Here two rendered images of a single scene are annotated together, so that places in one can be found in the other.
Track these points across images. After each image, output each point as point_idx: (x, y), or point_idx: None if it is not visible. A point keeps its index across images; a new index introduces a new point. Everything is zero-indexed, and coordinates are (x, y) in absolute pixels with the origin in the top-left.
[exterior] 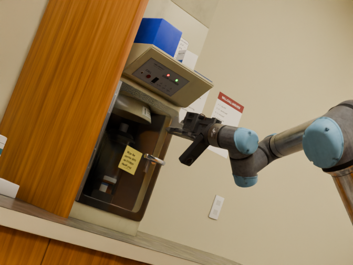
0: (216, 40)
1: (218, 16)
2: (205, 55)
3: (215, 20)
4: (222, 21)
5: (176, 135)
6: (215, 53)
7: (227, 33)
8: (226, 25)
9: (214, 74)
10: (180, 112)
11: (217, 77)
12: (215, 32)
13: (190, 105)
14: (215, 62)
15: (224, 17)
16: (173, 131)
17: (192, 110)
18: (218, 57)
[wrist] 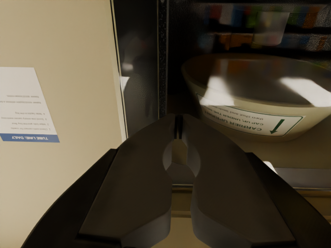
0: (38, 175)
1: (55, 192)
2: (39, 159)
3: (54, 188)
4: (46, 191)
5: (155, 139)
6: (27, 165)
7: (29, 185)
8: (38, 190)
9: (9, 148)
10: (17, 90)
11: (0, 148)
12: (46, 180)
13: (8, 104)
14: (18, 159)
15: (46, 194)
16: (318, 216)
17: (0, 100)
18: (20, 164)
